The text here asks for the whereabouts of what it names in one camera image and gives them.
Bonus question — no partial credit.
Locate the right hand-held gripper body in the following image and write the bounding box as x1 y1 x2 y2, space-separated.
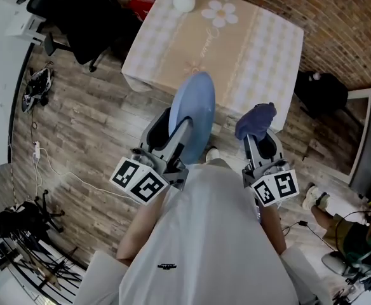
241 156 300 208

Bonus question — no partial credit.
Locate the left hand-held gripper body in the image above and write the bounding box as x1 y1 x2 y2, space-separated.
109 144 189 207

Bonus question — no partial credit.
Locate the dark blue cloth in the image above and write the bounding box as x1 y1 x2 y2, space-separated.
235 102 278 142

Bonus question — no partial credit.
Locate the big light blue plate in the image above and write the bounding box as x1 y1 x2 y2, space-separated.
168 71 217 166

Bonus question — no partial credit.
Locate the person's left forearm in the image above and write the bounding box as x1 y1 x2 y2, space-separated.
115 186 173 267

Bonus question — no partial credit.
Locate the person's right forearm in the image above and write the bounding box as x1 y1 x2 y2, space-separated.
257 198 288 257

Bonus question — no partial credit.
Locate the person's white shoe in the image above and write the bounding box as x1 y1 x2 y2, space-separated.
205 147 220 163

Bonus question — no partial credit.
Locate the black backpack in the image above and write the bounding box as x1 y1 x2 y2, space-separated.
295 71 350 119

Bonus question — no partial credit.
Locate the white framed mirror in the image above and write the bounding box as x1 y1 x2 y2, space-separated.
331 87 371 177

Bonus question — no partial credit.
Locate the person's white t-shirt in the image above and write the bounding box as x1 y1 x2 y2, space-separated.
72 158 332 305

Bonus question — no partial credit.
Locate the grey stool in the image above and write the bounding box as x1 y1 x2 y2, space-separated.
321 251 371 285

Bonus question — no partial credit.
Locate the table with checkered tablecloth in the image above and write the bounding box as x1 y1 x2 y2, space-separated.
121 0 306 132

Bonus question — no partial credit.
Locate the black and white gear pile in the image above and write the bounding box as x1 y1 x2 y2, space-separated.
22 67 55 112

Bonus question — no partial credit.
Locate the black star-base chair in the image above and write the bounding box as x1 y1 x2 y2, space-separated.
0 189 66 244

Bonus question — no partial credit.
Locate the black office chair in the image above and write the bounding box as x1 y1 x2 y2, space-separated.
17 0 135 73

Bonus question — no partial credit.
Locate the red box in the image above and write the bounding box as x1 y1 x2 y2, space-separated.
128 0 158 15

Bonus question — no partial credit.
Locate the pile of black stands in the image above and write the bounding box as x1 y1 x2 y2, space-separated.
0 230 88 295

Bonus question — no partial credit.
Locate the white desk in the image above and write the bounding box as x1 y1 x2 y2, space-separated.
6 10 46 46

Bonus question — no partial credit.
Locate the black cable with adapter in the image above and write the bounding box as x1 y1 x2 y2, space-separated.
280 220 335 250

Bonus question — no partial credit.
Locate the white cable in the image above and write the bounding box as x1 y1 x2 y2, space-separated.
34 146 135 200

